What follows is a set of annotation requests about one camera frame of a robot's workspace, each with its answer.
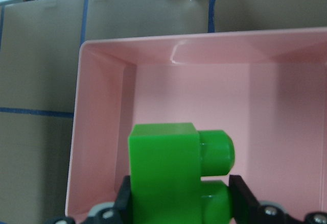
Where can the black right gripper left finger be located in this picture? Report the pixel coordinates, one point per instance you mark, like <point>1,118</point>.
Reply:
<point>119,211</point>

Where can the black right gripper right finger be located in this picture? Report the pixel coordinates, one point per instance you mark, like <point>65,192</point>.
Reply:
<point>247,209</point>

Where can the green two-stud block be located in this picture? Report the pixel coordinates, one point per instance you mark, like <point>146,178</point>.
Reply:
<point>175,174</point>

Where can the pink plastic box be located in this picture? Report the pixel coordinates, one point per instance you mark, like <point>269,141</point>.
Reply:
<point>265,89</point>

